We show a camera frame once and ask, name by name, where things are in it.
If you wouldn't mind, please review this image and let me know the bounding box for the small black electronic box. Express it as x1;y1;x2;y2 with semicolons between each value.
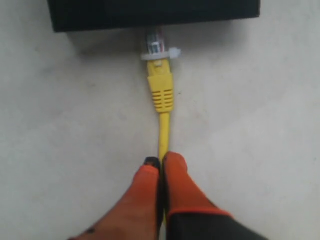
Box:
47;0;261;33

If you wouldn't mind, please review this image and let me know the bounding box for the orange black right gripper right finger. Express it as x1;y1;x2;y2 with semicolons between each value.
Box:
163;152;265;240

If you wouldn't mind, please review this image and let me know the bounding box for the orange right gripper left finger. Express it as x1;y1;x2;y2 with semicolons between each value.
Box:
73;157;162;240

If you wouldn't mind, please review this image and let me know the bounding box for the yellow ethernet cable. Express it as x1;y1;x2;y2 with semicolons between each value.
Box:
140;24;182;240

